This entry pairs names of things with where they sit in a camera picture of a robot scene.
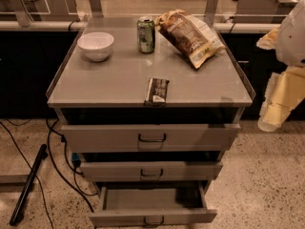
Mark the grey bottom drawer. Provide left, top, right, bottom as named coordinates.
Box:
left=89, top=181, right=217, bottom=227

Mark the grey drawer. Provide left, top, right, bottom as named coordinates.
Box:
left=89, top=181, right=217, bottom=227
left=62, top=124, right=240, bottom=153
left=80, top=161, right=222, bottom=182

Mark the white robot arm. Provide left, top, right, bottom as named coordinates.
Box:
left=256, top=0, right=305, bottom=132

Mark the grey drawer cabinet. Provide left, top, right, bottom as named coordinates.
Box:
left=45, top=15, right=256, bottom=189

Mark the grey middle drawer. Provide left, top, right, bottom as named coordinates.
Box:
left=80, top=161, right=222, bottom=182

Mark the grey top drawer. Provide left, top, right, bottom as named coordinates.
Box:
left=62, top=124, right=240, bottom=153

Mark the brown chip bag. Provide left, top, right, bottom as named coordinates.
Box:
left=154, top=10, right=225, bottom=69

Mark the dark snack bar wrapper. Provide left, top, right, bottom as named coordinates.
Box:
left=144, top=78, right=170, bottom=107

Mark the green soda can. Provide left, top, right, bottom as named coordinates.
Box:
left=137, top=16, right=155, bottom=53

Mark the white bowl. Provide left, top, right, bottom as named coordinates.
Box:
left=77, top=31, right=114, bottom=62

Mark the blue power plug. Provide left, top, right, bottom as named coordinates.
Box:
left=71, top=153, right=81, bottom=167

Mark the black bar on floor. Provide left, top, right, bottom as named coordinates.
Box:
left=10, top=144, right=48, bottom=226

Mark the grey post right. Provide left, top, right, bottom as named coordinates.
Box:
left=204, top=0, right=218, bottom=26

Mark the grey post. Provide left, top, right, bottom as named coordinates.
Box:
left=89, top=0, right=103, bottom=18
left=204, top=0, right=218, bottom=26
left=10, top=0, right=31, bottom=27

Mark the grey post middle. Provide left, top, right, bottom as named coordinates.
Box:
left=89, top=0, right=103, bottom=18

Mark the black floor cable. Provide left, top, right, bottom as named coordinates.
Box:
left=46, top=118, right=98, bottom=214

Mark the grey post left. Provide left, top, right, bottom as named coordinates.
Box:
left=10, top=0, right=31, bottom=27

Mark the thin black cable left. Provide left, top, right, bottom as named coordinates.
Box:
left=0, top=118, right=55, bottom=229

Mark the white counter rail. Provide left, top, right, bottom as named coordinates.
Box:
left=0, top=21, right=279, bottom=33

